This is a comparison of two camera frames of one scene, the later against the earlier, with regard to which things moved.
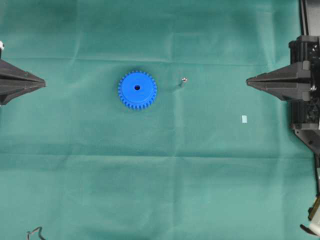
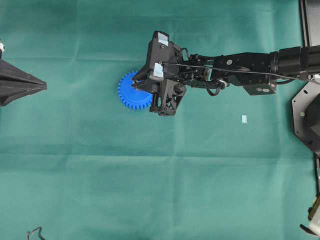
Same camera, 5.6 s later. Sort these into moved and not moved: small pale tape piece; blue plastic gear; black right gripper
Moved: black right gripper
Not moved: small pale tape piece; blue plastic gear
